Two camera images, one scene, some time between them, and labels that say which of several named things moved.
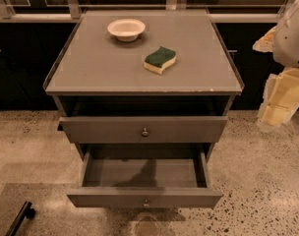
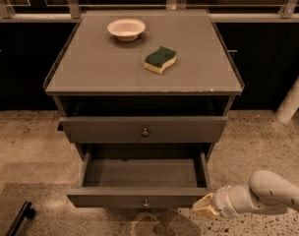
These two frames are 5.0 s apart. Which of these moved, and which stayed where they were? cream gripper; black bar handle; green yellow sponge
Moved: cream gripper
Stayed: black bar handle; green yellow sponge
